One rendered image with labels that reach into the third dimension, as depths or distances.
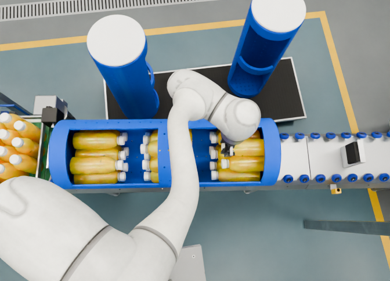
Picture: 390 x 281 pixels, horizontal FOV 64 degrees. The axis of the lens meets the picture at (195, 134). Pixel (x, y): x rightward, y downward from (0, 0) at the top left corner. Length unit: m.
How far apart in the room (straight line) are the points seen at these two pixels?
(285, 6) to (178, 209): 1.35
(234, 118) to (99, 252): 0.49
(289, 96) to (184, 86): 1.73
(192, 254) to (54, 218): 0.85
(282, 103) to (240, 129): 1.67
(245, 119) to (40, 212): 0.53
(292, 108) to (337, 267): 1.20
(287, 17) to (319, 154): 0.69
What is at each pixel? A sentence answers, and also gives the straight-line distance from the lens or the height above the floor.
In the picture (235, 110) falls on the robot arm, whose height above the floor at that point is 1.60.
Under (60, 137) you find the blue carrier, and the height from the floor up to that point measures 1.23.
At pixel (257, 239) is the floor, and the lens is 2.45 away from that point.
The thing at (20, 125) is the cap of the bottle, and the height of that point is 1.10.
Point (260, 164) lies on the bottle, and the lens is 1.29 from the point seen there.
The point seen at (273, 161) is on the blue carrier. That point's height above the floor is 1.22.
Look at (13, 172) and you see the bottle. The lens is 1.54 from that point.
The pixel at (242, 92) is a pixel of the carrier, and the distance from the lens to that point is 2.45.
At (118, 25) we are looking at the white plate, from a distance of 1.65.
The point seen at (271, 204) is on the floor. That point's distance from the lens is 2.48.
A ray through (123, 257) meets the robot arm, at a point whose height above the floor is 1.86.
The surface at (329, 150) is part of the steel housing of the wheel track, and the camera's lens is 1.65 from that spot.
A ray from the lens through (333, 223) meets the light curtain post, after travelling 2.12.
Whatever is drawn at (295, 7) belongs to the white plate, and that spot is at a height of 1.04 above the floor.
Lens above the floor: 2.38
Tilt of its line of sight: 75 degrees down
